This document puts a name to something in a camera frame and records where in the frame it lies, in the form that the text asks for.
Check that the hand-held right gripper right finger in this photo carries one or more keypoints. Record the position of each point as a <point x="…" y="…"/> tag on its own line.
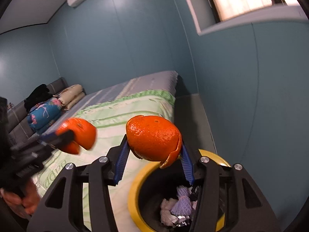
<point x="188" y="168"/>

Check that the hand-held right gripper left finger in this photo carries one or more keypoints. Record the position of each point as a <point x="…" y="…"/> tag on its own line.
<point x="120" y="165"/>

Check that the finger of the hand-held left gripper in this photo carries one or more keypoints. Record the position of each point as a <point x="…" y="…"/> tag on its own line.
<point x="61" y="137"/>
<point x="30" y="170"/>

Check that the orange peel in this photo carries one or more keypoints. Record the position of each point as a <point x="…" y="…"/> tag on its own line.
<point x="82" y="133"/>
<point x="154" y="137"/>

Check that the black bin with yellow rim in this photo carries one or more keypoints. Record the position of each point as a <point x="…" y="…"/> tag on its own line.
<point x="134" y="193"/>

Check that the person's left hand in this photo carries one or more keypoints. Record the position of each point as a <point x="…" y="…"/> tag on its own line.
<point x="26" y="201"/>

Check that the folded blue floral quilt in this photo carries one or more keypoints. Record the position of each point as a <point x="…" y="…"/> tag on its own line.
<point x="44" y="117"/>

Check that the folded beige quilt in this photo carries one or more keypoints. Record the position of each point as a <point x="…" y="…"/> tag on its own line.
<point x="72" y="96"/>

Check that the grey upholstered bed headboard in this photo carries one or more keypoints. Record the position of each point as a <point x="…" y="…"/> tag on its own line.
<point x="21" y="118"/>

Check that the black clothing pile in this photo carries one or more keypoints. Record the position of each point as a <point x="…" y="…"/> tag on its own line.
<point x="38" y="95"/>

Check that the green patterned quilt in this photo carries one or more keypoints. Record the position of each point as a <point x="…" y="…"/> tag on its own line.
<point x="113" y="116"/>

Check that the striped grey bed sheet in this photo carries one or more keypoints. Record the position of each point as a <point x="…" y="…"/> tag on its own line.
<point x="135" y="84"/>

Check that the window with brown frame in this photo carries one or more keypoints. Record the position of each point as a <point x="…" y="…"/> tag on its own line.
<point x="241" y="0"/>

